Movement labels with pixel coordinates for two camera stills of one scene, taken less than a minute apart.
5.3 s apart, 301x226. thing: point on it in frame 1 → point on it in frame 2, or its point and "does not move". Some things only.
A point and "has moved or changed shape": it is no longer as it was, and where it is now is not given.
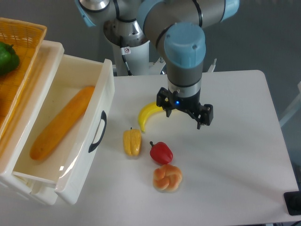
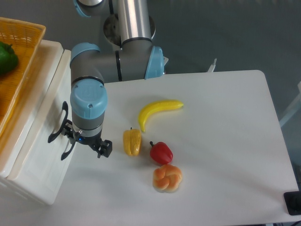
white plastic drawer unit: x=66 y=137 has moved or changed shape
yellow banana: x=145 y=110 does not move
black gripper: x=188 y=105 → x=104 y=148
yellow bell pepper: x=132 y=141 does not move
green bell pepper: x=9 y=60 does not move
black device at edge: x=293 y=202 does not move
